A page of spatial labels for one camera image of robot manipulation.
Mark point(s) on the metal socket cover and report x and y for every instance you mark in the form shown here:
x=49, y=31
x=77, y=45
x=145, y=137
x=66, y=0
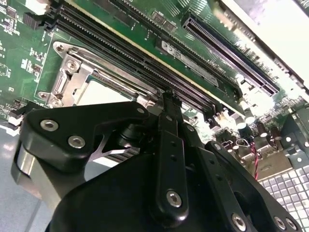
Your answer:
x=79, y=77

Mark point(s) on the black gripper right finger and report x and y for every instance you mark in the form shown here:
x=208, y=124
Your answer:
x=217, y=164

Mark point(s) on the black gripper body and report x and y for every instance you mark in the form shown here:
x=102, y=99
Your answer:
x=108, y=203

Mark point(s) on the silver CPU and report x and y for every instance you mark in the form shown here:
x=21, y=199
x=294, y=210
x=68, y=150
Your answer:
x=103, y=93

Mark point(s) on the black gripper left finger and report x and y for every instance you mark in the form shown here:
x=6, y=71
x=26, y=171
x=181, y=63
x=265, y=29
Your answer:
x=72, y=120

